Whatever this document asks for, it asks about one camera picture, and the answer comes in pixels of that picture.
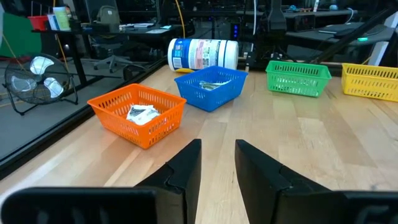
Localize black office desk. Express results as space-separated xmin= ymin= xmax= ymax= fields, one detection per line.
xmin=30 ymin=23 xmax=193 ymax=90

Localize yellow plastic basket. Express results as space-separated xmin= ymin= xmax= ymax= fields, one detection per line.
xmin=341 ymin=63 xmax=398 ymax=103

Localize white hanging cable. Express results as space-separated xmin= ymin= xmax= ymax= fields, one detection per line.
xmin=251 ymin=0 xmax=257 ymax=35

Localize green plastic basket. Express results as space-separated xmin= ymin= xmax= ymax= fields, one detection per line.
xmin=265 ymin=60 xmax=333 ymax=98

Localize grey background desk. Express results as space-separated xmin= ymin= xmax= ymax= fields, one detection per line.
xmin=285 ymin=21 xmax=397 ymax=49

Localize green board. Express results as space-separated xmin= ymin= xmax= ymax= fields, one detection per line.
xmin=0 ymin=12 xmax=42 ymax=58

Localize black box blue lights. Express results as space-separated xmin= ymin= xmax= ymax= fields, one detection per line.
xmin=229 ymin=22 xmax=241 ymax=41

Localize orange plastic basket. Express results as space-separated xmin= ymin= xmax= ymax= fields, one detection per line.
xmin=86 ymin=83 xmax=187 ymax=150

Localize black frame clamp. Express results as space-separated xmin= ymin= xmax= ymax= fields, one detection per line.
xmin=123 ymin=64 xmax=147 ymax=82

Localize yellow extension cord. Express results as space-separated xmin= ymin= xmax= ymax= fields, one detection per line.
xmin=174 ymin=0 xmax=187 ymax=39

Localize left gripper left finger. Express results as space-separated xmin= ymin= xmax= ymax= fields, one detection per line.
xmin=135 ymin=139 xmax=202 ymax=224

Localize black floor fan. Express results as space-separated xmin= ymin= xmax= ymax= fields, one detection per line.
xmin=3 ymin=53 xmax=78 ymax=116

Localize grey office chair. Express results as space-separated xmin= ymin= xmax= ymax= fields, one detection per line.
xmin=84 ymin=0 xmax=133 ymax=74

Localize beige backpack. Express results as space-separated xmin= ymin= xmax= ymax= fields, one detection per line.
xmin=96 ymin=5 xmax=121 ymax=26

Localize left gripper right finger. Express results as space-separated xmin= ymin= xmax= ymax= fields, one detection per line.
xmin=235 ymin=139 xmax=343 ymax=224

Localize green white carton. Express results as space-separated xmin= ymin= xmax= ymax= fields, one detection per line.
xmin=46 ymin=6 xmax=73 ymax=32

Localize blue plastic basket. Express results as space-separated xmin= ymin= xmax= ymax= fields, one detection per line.
xmin=174 ymin=65 xmax=249 ymax=113

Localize white printed wipe packet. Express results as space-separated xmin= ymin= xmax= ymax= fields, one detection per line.
xmin=136 ymin=107 xmax=161 ymax=126
xmin=126 ymin=104 xmax=153 ymax=124

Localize white wipes canister blue label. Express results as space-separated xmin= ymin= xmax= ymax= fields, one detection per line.
xmin=167 ymin=38 xmax=239 ymax=74

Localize black aluminium table frame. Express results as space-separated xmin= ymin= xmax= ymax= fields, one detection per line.
xmin=0 ymin=4 xmax=398 ymax=183

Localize red storage bin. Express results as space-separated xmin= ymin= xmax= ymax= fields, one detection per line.
xmin=27 ymin=15 xmax=49 ymax=32

